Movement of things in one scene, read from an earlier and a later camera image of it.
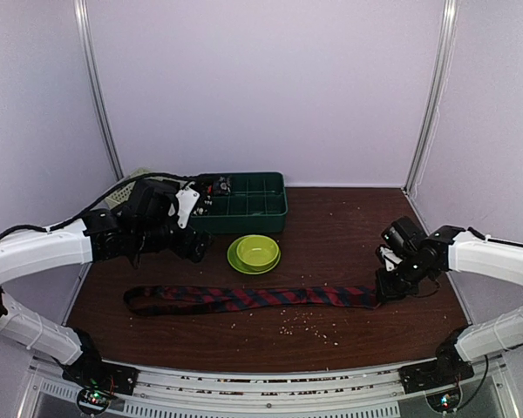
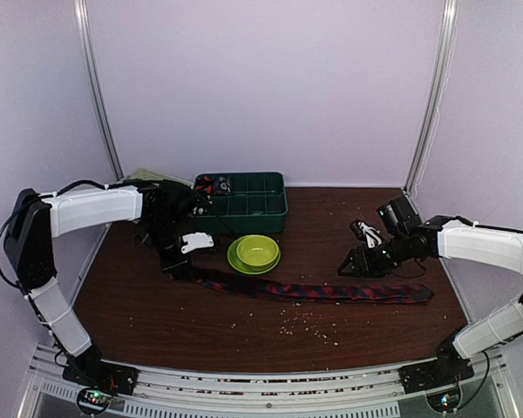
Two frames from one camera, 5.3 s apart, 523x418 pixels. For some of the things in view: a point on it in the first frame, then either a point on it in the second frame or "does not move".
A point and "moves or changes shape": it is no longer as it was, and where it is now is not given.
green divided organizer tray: [256, 203] does not move
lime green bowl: [257, 251] does not move
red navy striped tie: [182, 300] moves or changes shape
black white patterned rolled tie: [203, 205] does not move
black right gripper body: [404, 283] to [380, 265]
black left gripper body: [183, 247] to [167, 263]
